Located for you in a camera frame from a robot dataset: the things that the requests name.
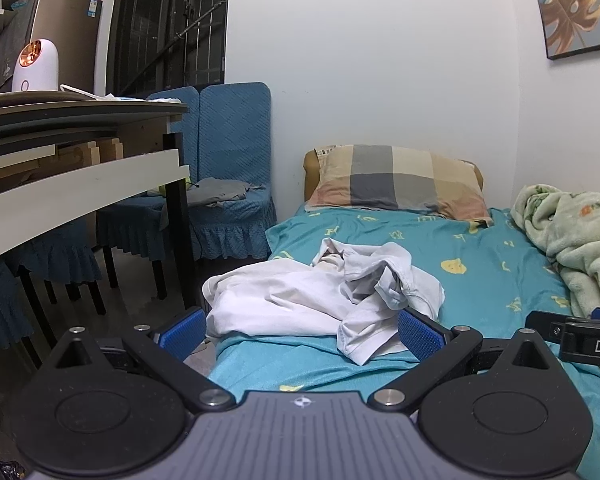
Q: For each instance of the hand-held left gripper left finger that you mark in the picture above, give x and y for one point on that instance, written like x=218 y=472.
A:
x=182 y=334

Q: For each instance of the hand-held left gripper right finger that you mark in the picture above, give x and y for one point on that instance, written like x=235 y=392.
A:
x=420 y=335

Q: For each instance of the white shirt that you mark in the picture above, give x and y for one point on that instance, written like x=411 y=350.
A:
x=280 y=305

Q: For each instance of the teal printed bed sheet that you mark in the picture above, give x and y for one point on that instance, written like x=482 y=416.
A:
x=480 y=280

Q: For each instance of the light green printed blanket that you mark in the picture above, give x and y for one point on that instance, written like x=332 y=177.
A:
x=570 y=230

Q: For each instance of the grey cloth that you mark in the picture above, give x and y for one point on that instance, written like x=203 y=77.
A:
x=215 y=191

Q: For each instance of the blue covered chair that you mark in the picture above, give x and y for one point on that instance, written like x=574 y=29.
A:
x=0 y=305
x=55 y=255
x=235 y=130
x=172 y=110

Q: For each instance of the plaid pillow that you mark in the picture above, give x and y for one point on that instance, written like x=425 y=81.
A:
x=395 y=180

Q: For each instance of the dining table with black legs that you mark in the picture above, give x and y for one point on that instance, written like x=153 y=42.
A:
x=80 y=180

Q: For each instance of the brown cushion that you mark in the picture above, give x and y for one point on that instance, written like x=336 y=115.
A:
x=311 y=170

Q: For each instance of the black plastic bag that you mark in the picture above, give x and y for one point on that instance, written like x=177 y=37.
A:
x=0 y=470

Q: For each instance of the white paper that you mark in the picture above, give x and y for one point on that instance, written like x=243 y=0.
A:
x=82 y=92

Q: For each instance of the white humidifier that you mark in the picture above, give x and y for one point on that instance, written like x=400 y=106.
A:
x=42 y=72

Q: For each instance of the dark window with grille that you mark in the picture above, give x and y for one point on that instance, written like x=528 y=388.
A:
x=170 y=25

